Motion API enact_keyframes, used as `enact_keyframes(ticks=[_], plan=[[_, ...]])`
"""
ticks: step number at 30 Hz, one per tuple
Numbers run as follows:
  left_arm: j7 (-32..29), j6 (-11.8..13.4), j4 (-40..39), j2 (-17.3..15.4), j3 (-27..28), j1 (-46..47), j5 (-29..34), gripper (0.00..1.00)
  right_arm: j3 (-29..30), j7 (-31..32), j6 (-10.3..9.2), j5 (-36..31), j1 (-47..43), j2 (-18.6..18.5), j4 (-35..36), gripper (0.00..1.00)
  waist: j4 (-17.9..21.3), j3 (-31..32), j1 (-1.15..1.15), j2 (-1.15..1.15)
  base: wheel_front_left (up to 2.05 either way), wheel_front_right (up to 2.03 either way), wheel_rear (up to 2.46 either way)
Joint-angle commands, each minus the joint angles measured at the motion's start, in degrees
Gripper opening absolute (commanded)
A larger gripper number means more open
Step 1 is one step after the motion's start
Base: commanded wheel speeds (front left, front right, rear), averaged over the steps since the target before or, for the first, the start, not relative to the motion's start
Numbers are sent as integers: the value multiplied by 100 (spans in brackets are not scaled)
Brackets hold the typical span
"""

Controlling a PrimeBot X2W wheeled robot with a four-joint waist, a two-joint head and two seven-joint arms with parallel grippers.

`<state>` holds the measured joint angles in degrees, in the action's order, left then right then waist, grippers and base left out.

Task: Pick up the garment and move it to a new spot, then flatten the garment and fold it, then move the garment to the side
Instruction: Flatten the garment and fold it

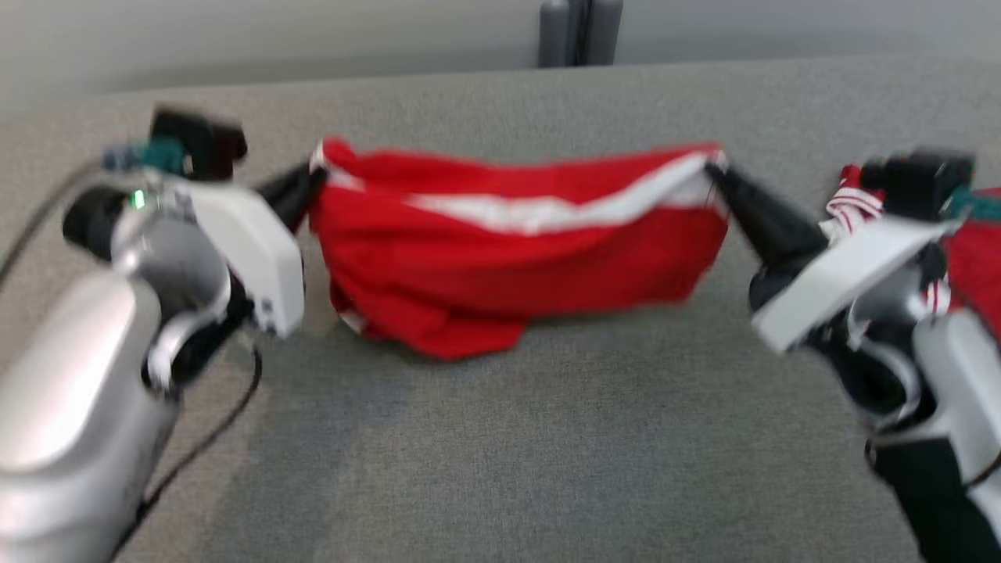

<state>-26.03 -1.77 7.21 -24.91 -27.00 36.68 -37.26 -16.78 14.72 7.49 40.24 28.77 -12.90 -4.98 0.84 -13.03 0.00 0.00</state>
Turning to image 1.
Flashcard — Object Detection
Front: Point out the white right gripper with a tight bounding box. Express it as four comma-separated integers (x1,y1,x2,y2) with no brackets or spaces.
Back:
706,161,963,357

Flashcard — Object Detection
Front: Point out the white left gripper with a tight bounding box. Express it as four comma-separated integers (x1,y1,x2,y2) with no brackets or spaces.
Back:
176,163,329,339

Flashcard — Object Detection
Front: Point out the red garment with white sleeves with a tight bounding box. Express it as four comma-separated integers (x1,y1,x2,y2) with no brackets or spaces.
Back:
307,137,732,362

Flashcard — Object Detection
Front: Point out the red white striped-cuff garment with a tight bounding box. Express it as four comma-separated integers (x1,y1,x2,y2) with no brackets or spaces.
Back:
825,163,1001,337

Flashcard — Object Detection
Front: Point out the grey cylindrical post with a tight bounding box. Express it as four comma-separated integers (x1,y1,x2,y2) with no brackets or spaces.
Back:
538,0,624,69

